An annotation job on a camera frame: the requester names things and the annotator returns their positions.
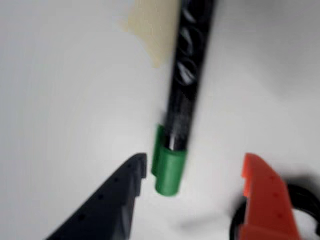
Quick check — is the green marker with black barrel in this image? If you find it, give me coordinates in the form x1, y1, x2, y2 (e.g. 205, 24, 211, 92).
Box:
151, 0, 217, 198

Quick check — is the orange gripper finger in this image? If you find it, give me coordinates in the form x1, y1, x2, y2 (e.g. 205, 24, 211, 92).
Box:
238, 152, 305, 240

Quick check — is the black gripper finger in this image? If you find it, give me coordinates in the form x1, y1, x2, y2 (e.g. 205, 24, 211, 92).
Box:
46, 153, 148, 240

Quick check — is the black braided USB cable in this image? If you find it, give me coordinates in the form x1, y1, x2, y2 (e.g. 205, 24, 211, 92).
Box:
228, 174, 320, 240

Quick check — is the beige masking tape patch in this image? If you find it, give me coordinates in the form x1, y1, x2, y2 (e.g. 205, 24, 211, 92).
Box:
119, 0, 182, 69

